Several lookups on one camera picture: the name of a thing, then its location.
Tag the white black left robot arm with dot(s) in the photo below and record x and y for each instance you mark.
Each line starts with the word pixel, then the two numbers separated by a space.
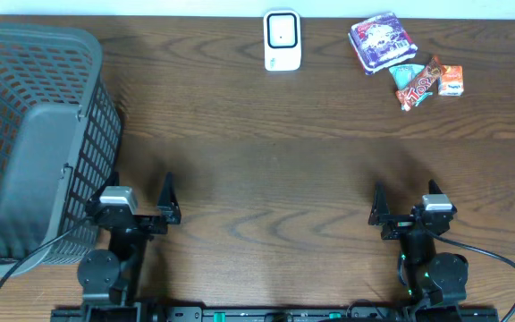
pixel 110 277

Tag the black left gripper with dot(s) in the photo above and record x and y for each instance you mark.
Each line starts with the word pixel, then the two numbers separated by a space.
pixel 141 222

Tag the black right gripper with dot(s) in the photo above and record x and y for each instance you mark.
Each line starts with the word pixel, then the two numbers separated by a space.
pixel 399 224

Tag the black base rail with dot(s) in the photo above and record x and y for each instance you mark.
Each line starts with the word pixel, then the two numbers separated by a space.
pixel 284 314

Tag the small orange snack packet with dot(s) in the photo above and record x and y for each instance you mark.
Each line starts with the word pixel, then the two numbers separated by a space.
pixel 451 82

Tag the orange Top chocolate bar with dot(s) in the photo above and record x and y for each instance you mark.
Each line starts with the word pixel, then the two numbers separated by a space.
pixel 417 89

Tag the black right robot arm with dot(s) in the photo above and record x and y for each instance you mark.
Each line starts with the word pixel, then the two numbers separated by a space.
pixel 435 280

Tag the teal white snack packet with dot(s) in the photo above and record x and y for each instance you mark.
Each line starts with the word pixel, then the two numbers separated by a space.
pixel 403 74

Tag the dark grey plastic basket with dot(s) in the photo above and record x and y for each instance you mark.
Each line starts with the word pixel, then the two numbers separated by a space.
pixel 59 138

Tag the red blue snack packet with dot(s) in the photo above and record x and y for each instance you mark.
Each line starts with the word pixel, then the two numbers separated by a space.
pixel 381 42

